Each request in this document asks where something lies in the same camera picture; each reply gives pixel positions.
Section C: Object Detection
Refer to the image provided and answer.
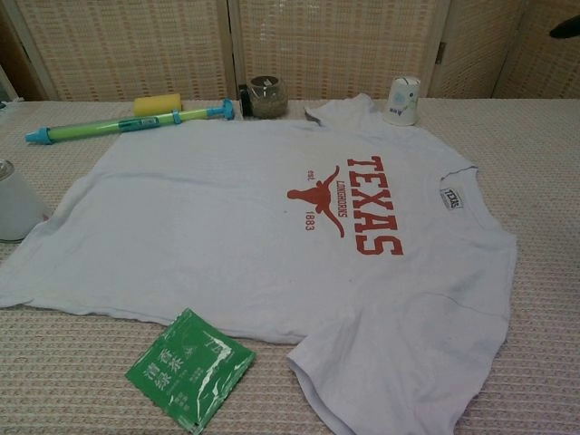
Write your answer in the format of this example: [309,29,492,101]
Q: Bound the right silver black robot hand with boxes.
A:
[547,15,580,38]

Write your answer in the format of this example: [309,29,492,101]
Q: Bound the white handheld steam iron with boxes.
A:
[0,159,53,243]

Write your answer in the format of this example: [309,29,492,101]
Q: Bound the white Texas Longhorns t-shirt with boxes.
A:
[0,92,519,425]

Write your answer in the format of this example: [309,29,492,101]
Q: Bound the white paper cup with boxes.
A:
[382,75,421,127]

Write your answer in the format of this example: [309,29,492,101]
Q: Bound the beige woven fringed tablecloth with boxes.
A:
[0,95,580,435]

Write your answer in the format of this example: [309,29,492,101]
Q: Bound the woven folding screen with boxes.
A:
[0,0,580,104]

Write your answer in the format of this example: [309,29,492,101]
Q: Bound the glass jar with black lid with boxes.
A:
[238,75,290,121]

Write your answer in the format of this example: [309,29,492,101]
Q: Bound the yellow sponge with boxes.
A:
[132,92,184,118]

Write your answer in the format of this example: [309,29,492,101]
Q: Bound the green blue water pump toy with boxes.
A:
[24,99,237,148]

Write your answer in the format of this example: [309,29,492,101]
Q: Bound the green tea packet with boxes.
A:
[124,307,257,430]

